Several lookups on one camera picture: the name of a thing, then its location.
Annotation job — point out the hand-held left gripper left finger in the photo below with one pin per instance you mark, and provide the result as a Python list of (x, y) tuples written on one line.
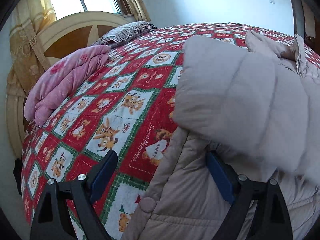
[(100, 182)]

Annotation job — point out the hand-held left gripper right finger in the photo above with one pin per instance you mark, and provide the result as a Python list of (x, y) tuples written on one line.
[(221, 177)]

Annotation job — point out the beige puffer jacket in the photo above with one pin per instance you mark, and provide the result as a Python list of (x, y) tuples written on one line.
[(237, 92)]

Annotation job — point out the red printed bed sheet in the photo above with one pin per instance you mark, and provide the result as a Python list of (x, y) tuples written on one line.
[(112, 105)]

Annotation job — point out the pink quilt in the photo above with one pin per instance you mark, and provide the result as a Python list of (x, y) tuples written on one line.
[(65, 80)]

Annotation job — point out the cream wooden headboard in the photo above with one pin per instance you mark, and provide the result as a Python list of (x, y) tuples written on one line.
[(72, 40)]

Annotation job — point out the yellow patterned curtain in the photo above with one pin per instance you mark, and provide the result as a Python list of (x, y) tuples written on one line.
[(135, 2), (25, 55)]

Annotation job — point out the striped pillow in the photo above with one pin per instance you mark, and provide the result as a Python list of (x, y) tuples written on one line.
[(125, 32)]

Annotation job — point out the brown wooden door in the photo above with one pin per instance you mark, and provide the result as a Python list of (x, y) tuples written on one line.
[(309, 17)]

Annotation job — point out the dark door frame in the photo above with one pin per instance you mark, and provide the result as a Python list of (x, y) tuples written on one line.
[(295, 12)]

